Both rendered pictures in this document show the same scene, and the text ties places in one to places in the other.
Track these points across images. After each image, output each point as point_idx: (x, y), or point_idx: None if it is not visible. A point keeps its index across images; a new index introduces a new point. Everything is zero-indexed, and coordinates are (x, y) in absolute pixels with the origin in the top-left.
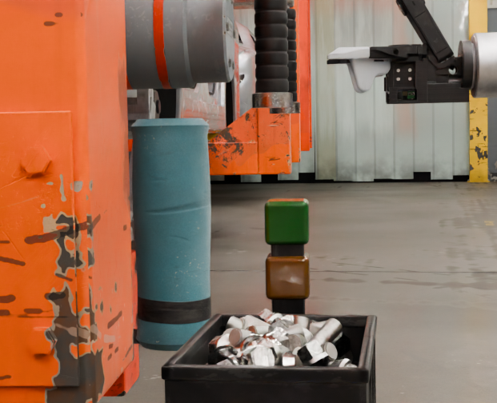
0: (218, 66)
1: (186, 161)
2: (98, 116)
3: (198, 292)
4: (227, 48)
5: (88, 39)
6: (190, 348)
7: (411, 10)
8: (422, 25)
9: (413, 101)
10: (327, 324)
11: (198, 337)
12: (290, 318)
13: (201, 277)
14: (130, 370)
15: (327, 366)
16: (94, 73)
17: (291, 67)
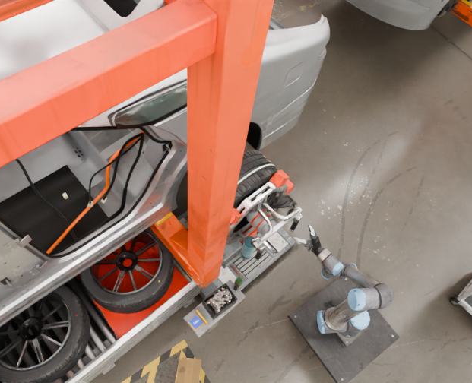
0: None
1: (248, 249)
2: (207, 276)
3: (247, 257)
4: None
5: (204, 276)
6: (210, 295)
7: (312, 242)
8: (313, 244)
9: (307, 249)
10: (223, 302)
11: (213, 292)
12: (223, 297)
13: (248, 256)
14: None
15: (212, 312)
16: (207, 276)
17: (293, 227)
